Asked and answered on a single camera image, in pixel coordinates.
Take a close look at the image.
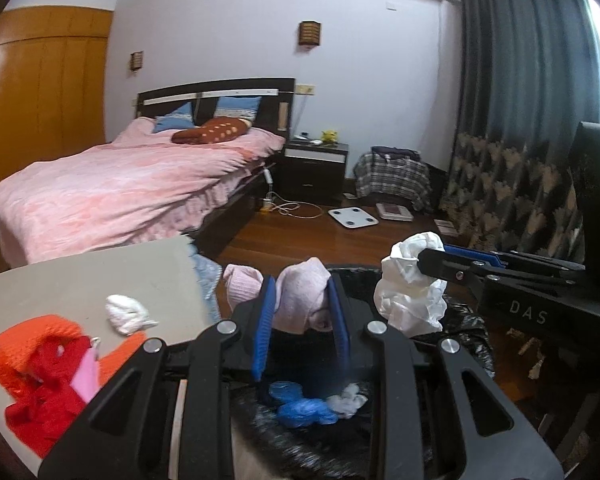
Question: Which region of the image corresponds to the pink knitted cloth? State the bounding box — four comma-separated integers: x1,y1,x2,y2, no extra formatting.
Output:
222,257,333,336

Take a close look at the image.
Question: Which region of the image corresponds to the black trash bin bag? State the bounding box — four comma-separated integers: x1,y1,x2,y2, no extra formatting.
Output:
230,262,496,480

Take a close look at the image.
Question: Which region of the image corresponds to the small white crumpled tissue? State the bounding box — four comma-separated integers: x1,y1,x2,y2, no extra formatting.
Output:
327,384,369,418

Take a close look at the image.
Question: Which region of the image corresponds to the white paper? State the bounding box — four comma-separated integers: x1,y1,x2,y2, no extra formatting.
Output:
375,231,448,337

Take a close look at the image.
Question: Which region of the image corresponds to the wooden wardrobe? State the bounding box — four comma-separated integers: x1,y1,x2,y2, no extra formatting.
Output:
0,5,116,201

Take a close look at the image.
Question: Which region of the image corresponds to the white bathroom scale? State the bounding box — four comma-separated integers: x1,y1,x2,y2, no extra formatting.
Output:
328,205,379,229

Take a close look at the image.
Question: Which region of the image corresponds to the white cable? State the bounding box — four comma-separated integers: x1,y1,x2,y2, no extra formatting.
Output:
262,169,323,219

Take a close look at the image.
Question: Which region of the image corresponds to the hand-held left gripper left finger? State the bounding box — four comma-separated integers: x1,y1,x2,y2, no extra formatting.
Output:
37,276,281,480

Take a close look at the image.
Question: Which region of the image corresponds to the grey patterned curtain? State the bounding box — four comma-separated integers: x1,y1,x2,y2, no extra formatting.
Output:
437,0,600,261

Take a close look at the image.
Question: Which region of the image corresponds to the dark wooden bed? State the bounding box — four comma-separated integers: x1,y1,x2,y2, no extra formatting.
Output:
0,77,297,266

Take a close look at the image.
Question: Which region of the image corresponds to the blue pillow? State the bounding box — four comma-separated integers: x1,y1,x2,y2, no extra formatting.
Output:
214,96,261,122
153,102,196,133

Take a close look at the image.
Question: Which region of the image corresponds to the pink blanket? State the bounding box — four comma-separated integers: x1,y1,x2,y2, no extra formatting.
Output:
0,116,286,266

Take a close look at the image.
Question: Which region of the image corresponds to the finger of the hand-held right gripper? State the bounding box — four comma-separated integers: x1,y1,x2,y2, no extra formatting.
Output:
417,249,586,289
442,244,587,277

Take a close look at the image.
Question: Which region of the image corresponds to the scale with dark display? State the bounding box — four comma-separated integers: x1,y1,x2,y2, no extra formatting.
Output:
375,202,413,222

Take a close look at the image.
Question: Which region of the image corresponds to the blue round plastic piece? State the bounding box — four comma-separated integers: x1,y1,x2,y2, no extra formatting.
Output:
270,381,304,404

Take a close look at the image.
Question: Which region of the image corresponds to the blue denim cloth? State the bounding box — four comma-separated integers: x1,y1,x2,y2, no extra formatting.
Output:
190,242,223,323

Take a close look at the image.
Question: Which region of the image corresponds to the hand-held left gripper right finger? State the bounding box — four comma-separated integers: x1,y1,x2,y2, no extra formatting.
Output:
327,276,566,480

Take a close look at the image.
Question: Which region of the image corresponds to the brown dotted pillow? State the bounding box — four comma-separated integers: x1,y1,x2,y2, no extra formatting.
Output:
171,116,253,145

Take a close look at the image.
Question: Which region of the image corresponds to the pink paper piece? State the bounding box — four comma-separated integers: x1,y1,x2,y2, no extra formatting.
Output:
70,350,103,403

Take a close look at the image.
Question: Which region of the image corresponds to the dark nightstand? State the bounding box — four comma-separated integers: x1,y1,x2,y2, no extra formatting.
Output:
281,136,349,207

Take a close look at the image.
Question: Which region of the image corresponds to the orange foam net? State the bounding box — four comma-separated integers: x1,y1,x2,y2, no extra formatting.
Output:
0,315,146,401

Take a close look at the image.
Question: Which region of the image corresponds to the plaid cloth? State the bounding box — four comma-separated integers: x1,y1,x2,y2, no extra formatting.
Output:
355,147,433,211

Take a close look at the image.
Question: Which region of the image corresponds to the blue crumpled plastic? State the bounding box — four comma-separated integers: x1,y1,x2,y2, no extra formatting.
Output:
278,399,338,428

